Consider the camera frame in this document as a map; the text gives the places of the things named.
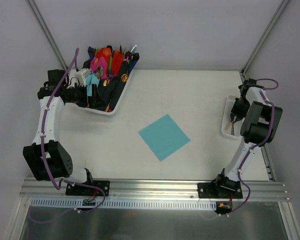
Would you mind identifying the light blue paper napkin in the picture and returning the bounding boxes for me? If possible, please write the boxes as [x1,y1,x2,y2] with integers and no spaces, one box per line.
[138,114,191,162]

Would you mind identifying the wooden handled spoon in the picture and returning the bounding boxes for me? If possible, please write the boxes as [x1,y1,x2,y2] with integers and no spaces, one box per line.
[226,120,234,130]

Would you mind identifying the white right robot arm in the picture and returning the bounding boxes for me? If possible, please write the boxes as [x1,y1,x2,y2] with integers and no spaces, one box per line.
[211,78,283,199]

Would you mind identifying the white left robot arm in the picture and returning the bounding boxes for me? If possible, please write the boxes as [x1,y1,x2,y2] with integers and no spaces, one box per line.
[22,85,104,195]

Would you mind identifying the dark navy rolled napkin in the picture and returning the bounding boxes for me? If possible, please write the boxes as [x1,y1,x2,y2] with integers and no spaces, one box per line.
[97,76,125,112]

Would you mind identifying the light blue rolled napkin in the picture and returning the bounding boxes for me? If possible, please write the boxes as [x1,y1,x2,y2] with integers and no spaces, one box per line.
[85,74,100,97]

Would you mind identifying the magenta rolled napkin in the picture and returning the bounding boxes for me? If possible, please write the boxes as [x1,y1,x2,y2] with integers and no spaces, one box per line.
[89,56,109,79]

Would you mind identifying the red rolled napkin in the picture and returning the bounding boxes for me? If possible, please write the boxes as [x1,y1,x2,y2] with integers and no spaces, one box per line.
[110,50,124,76]

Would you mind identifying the white utensil tray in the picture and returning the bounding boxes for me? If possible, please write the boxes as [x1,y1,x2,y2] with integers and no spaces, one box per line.
[220,95,243,140]

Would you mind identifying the white plastic basket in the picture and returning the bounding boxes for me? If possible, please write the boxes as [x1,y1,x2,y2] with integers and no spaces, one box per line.
[64,68,133,116]

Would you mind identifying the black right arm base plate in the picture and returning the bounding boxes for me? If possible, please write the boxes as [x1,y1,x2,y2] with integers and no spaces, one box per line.
[197,181,243,199]

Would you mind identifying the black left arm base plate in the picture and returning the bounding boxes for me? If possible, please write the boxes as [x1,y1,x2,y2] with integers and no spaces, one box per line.
[65,180,111,197]

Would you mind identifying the aluminium front rail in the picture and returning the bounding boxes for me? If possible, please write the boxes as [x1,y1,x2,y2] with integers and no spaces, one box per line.
[19,177,291,202]

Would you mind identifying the white slotted cable duct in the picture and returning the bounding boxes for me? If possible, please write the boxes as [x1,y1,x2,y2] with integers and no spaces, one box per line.
[30,197,217,211]

